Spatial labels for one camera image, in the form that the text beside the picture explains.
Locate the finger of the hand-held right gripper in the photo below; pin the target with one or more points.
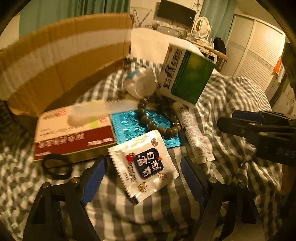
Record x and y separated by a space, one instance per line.
242 127
254 115

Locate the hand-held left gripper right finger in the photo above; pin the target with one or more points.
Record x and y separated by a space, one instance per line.
193 180

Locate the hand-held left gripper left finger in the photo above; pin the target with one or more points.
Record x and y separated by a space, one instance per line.
92 183

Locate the white cream tube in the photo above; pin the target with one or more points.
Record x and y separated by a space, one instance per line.
196 139

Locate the red and white medicine box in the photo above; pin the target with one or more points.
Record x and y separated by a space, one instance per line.
69 139

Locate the white snack packet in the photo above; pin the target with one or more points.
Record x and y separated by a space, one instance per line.
143 166

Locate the blue foil blister pack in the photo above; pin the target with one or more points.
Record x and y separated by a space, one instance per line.
124 129

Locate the taped cardboard box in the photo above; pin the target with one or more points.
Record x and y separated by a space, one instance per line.
57 69

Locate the grey checkered bedsheet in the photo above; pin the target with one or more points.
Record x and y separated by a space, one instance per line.
231 97

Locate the black scissors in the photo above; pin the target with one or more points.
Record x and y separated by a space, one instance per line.
44 163

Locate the orange hanging cloth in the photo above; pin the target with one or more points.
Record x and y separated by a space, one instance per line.
278 66

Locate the white louvered wardrobe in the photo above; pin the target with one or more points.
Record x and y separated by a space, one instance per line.
254 51

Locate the wooden chair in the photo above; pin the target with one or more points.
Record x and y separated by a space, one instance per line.
219 56

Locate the green and white medicine box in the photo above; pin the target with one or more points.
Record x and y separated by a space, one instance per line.
189 78

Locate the black bag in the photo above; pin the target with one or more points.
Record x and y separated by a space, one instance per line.
219 45

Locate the dressing table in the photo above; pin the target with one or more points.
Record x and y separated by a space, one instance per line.
201 42

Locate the white oval vanity mirror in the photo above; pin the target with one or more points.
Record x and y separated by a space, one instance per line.
202 26

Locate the narrow green curtain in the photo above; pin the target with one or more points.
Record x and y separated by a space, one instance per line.
222 16

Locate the small white plastic bottle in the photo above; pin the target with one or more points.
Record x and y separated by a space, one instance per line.
141 83

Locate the grey cabinet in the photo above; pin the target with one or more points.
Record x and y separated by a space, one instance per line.
166 27

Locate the white blanket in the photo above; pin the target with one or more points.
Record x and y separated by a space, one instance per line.
148 46

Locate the wide green curtain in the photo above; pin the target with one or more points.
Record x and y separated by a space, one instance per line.
69 9

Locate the wall-mounted black television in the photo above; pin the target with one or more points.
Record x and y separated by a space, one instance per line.
175 11

